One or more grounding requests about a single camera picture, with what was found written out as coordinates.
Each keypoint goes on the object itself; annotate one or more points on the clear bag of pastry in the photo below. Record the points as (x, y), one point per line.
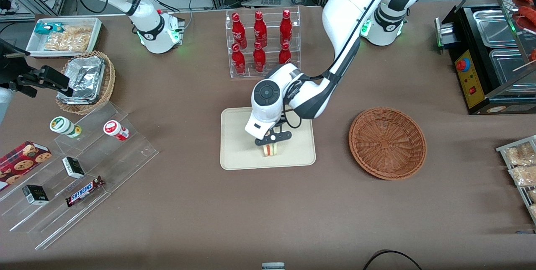
(533, 211)
(525, 176)
(532, 195)
(521, 155)

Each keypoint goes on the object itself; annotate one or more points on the steel warmer pan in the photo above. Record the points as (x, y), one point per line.
(494, 27)
(506, 67)

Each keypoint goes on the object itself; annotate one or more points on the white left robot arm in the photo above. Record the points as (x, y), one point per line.
(347, 2)

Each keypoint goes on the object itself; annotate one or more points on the teal snack packet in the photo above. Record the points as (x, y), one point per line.
(44, 28)

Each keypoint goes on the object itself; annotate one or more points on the triangular sandwich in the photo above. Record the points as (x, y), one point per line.
(270, 150)

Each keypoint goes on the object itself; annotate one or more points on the white rectangular bin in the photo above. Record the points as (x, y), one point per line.
(35, 46)

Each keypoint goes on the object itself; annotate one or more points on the grey metal block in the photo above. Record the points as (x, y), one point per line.
(273, 266)

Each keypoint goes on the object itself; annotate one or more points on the red lid cup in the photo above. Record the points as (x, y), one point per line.
(114, 129)

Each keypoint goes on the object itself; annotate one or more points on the clear acrylic bottle rack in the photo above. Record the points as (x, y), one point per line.
(272, 23)

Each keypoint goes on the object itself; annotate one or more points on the brown wicker basket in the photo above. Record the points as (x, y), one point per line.
(387, 142)

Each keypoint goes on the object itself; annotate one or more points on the green lid cup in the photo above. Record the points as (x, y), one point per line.
(63, 125)

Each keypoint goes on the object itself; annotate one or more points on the red cola bottle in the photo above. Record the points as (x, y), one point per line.
(238, 61)
(286, 29)
(238, 31)
(259, 60)
(260, 30)
(284, 55)

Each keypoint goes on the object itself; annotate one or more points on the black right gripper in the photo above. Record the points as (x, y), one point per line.
(26, 80)

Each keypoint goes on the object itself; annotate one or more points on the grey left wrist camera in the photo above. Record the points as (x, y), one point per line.
(272, 137)

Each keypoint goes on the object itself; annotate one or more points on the aluminium foil container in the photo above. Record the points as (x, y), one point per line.
(86, 79)

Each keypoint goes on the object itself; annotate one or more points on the red plaid cookie box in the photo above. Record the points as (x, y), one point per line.
(23, 161)

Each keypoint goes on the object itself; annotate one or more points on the black food warmer cabinet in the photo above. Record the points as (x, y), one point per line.
(465, 27)

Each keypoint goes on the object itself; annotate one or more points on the beige plastic tray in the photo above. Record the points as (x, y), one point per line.
(238, 144)

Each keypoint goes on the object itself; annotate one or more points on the clear bag of crackers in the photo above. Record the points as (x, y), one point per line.
(71, 39)

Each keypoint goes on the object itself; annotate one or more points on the clear acrylic step display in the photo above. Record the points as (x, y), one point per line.
(109, 165)

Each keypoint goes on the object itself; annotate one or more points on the tan wicker basket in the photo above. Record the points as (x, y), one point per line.
(106, 88)

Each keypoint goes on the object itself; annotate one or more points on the small black box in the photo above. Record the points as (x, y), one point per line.
(35, 195)
(74, 168)

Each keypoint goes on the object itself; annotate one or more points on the snickers chocolate bar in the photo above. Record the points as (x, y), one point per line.
(83, 191)

